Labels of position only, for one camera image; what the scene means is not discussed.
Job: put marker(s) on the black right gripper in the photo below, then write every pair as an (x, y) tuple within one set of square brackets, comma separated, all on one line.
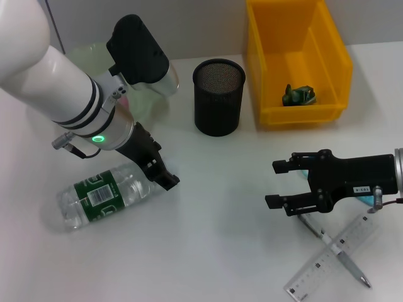
[(352, 176)]

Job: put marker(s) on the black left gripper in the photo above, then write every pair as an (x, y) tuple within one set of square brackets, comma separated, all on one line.
[(141, 148)]

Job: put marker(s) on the clear green-label water bottle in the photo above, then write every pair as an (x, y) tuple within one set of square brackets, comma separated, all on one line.
[(94, 201)]

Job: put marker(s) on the pink peach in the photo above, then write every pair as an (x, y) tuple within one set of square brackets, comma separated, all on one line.
[(125, 102)]

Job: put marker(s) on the green plastic wrapper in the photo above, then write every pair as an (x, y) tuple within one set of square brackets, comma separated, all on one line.
[(296, 97)]

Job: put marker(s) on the black mesh pen holder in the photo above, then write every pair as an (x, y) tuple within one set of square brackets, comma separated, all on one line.
[(217, 107)]

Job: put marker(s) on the blue scissors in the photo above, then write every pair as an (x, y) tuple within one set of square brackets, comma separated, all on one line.
[(365, 200)]

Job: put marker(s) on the transparent plastic ruler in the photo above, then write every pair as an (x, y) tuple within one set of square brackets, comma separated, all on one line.
[(318, 270)]

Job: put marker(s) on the white grey pen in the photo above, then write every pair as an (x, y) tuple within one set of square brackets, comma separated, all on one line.
[(351, 265)]

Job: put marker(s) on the green glass fruit bowl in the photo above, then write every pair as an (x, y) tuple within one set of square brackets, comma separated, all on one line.
[(85, 59)]

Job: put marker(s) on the yellow plastic bin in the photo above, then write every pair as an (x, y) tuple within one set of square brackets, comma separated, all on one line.
[(274, 69)]

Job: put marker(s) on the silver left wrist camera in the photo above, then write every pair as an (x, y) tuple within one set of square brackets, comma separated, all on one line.
[(138, 53)]

